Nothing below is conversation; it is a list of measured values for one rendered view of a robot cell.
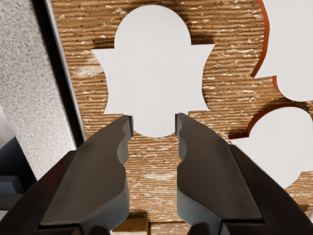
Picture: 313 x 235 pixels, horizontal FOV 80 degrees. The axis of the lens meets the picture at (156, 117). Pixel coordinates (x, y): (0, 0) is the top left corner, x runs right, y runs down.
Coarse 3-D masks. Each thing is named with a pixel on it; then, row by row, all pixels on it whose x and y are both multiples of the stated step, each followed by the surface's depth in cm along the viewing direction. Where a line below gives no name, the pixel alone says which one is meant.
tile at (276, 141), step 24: (264, 120) 22; (288, 120) 22; (312, 120) 22; (240, 144) 24; (264, 144) 24; (288, 144) 24; (312, 144) 24; (264, 168) 26; (288, 168) 26; (312, 168) 26
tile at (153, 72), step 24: (120, 24) 17; (144, 24) 17; (168, 24) 17; (96, 48) 19; (120, 48) 18; (144, 48) 18; (168, 48) 18; (192, 48) 18; (120, 72) 20; (144, 72) 20; (168, 72) 20; (192, 72) 20; (120, 96) 21; (144, 96) 21; (168, 96) 21; (192, 96) 21; (144, 120) 22; (168, 120) 22
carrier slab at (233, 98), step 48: (96, 0) 18; (144, 0) 18; (192, 0) 18; (240, 0) 18; (240, 48) 20; (96, 96) 22; (240, 96) 22; (144, 144) 25; (144, 192) 30; (288, 192) 30
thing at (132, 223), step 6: (126, 222) 32; (132, 222) 31; (138, 222) 31; (144, 222) 31; (114, 228) 31; (120, 228) 31; (126, 228) 31; (132, 228) 31; (138, 228) 31; (144, 228) 31; (114, 234) 31; (120, 234) 31; (126, 234) 30; (132, 234) 30; (138, 234) 31; (144, 234) 30
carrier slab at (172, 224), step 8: (152, 224) 34; (160, 224) 34; (168, 224) 34; (176, 224) 34; (184, 224) 34; (152, 232) 35; (160, 232) 35; (168, 232) 35; (176, 232) 35; (184, 232) 35
